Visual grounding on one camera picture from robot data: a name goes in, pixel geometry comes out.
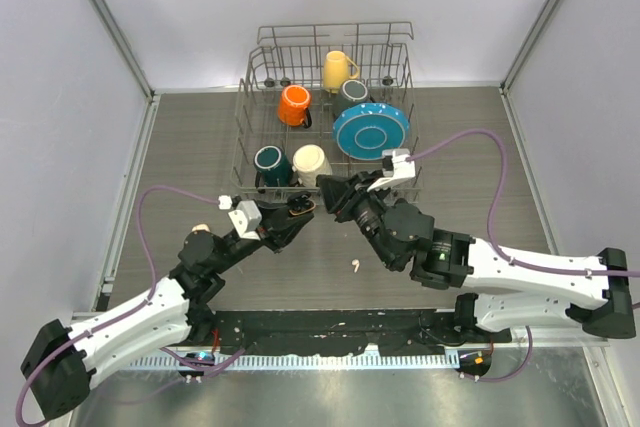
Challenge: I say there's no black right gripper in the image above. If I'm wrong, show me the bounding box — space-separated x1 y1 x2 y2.
317 170 398 270

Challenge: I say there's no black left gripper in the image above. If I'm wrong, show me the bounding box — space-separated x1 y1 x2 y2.
212 198 312 274

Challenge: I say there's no black earbud charging case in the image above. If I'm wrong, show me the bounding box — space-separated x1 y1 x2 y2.
286 191 316 217

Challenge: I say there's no white earbud charging case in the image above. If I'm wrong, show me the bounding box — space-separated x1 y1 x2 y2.
192 224 210 232

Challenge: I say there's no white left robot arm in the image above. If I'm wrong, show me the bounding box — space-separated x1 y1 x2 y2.
15 192 316 426

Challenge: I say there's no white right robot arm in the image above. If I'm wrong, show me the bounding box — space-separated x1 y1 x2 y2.
317 171 636 342

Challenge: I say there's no dark green mug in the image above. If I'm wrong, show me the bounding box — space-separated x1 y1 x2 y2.
253 145 293 189

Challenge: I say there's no cream white mug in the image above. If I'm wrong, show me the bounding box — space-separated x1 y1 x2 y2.
293 144 333 188

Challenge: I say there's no blue dotted plate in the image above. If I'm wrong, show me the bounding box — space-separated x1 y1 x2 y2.
332 102 410 161

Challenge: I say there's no orange mug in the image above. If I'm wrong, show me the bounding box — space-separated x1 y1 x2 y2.
277 84 312 129

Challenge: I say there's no grey mug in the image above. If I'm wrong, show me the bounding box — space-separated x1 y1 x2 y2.
332 79 371 118

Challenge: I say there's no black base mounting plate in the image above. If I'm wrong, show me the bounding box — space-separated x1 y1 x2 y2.
178 309 512 357

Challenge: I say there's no yellow mug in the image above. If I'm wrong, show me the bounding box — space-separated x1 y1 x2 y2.
323 50 360 94

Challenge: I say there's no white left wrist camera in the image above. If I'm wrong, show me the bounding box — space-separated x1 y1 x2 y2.
218 195 262 241

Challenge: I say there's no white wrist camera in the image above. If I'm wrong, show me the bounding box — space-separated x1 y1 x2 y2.
218 195 262 241
367 148 416 192

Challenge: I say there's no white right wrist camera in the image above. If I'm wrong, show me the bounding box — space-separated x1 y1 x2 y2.
367 148 416 192

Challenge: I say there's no grey wire dish rack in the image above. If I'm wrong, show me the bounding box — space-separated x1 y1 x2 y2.
230 21 421 202

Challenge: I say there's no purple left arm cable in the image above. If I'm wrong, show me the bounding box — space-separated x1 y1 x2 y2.
14 185 249 426

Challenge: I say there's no white slotted cable duct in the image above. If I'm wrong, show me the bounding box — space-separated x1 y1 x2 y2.
119 351 460 371

